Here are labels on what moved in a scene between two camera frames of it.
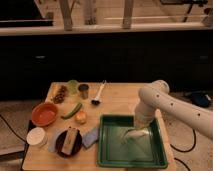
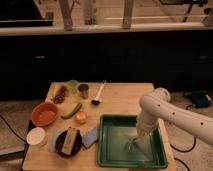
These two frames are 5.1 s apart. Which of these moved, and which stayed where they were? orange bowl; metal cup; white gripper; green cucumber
Moved: white gripper
Stayed: green cucumber; metal cup; orange bowl
